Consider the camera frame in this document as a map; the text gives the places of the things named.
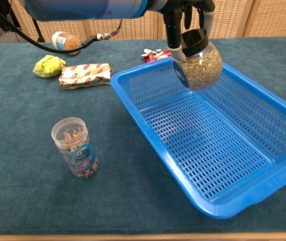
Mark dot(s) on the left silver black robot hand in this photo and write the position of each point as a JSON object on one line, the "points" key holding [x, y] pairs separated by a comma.
{"points": [[173, 30]]}

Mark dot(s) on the transparent seed jar black lid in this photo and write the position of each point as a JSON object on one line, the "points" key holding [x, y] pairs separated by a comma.
{"points": [[203, 72]]}

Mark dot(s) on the silver red snack bag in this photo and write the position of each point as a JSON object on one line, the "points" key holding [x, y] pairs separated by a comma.
{"points": [[82, 76]]}

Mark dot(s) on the yellow-green bag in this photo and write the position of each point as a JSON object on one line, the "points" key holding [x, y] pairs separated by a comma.
{"points": [[48, 66]]}

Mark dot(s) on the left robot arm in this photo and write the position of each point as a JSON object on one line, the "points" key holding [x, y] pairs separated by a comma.
{"points": [[82, 8]]}

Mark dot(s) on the white-lid jar brown contents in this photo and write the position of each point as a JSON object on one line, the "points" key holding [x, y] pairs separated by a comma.
{"points": [[71, 42]]}

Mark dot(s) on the clear cartoon-label snack jar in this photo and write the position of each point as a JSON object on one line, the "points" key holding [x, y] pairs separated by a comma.
{"points": [[77, 155]]}

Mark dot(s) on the red spouted drink pouch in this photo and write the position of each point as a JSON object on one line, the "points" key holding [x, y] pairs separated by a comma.
{"points": [[153, 56]]}

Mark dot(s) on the woven wooden folding screen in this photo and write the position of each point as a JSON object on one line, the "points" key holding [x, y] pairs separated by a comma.
{"points": [[258, 17]]}

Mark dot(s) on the blue perforated plastic basket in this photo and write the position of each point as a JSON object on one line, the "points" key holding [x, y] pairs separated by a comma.
{"points": [[208, 150]]}

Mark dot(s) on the black tripod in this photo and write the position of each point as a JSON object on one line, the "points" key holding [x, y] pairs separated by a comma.
{"points": [[36, 30]]}

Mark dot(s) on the teal blue table mat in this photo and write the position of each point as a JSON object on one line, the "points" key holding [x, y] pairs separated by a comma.
{"points": [[32, 113]]}

